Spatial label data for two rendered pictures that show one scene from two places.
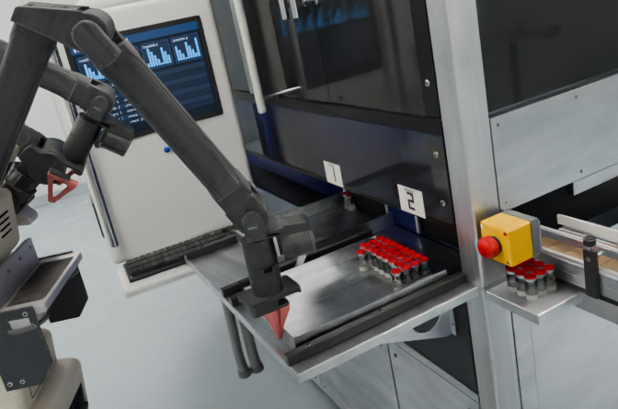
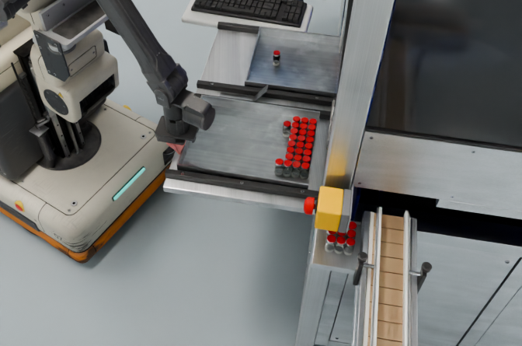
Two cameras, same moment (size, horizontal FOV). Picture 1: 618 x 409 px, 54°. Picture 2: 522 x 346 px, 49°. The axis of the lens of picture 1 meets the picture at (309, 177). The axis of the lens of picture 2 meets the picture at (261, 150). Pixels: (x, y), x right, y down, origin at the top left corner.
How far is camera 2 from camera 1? 87 cm
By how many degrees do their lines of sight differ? 42
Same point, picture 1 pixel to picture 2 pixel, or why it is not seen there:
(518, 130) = (391, 148)
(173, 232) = not seen: outside the picture
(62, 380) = (95, 71)
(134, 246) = not seen: outside the picture
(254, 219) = (161, 95)
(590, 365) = not seen: hidden behind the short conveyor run
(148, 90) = not seen: outside the picture
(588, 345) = not seen: hidden behind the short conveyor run
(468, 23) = (366, 64)
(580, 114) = (472, 164)
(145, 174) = not seen: outside the picture
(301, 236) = (195, 118)
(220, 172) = (144, 58)
